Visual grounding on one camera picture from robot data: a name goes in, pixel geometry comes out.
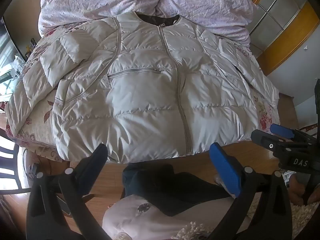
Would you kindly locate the dark wooden chair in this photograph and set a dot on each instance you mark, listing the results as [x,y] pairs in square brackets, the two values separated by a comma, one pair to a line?
[7,155]

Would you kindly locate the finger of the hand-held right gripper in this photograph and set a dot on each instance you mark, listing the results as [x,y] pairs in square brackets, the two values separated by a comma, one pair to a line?
[265,138]
[282,130]

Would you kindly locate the window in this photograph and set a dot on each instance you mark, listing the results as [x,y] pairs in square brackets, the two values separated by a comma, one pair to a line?
[6,55]

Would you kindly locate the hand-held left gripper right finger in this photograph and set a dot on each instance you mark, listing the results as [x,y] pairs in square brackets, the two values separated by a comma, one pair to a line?
[225,167]

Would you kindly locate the white puffer jacket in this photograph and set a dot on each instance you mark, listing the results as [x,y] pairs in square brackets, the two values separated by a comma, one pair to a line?
[140,100]

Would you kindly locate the floral bedsheet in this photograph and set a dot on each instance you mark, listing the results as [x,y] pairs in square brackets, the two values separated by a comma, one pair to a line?
[37,127]

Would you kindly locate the clear plastic wrap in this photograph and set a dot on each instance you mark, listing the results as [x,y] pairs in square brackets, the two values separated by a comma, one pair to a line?
[15,66]

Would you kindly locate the wooden wardrobe with glass doors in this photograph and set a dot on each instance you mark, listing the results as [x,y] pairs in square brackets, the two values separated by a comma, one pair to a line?
[282,42]

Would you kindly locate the person's right hand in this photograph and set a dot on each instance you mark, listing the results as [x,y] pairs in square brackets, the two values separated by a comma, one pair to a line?
[296,187]

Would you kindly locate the person's dark pants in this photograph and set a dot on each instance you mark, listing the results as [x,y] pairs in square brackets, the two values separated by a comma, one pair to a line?
[162,187]

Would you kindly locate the small dark yellow object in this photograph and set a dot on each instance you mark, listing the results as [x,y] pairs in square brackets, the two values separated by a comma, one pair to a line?
[31,47]

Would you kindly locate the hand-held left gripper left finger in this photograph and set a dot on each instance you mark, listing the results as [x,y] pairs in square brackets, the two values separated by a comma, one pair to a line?
[96,160]

